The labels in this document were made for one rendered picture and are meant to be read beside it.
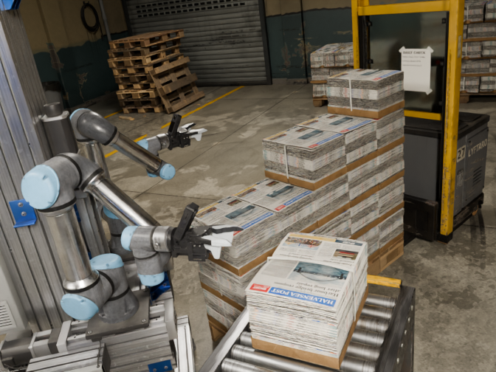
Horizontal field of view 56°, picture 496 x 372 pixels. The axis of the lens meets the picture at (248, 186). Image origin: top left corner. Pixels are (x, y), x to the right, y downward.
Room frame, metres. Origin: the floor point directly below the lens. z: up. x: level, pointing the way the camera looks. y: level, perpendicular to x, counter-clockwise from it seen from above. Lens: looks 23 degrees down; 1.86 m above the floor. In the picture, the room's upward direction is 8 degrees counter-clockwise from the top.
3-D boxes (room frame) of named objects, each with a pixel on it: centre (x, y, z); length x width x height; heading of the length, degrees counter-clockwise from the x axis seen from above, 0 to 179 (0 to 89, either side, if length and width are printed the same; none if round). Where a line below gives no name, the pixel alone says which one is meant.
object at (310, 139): (2.48, -0.34, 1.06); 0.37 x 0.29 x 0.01; 39
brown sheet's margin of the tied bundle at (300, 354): (1.17, -0.11, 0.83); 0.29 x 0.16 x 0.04; 61
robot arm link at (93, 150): (2.06, 0.68, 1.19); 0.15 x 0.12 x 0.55; 33
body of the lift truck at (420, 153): (3.35, -1.43, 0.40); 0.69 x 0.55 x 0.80; 39
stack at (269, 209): (2.39, -0.23, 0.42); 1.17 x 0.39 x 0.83; 129
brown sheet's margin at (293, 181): (2.47, -0.34, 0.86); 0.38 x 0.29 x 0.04; 39
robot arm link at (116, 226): (1.95, 0.61, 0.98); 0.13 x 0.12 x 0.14; 33
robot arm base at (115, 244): (1.94, 0.61, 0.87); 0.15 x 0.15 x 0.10
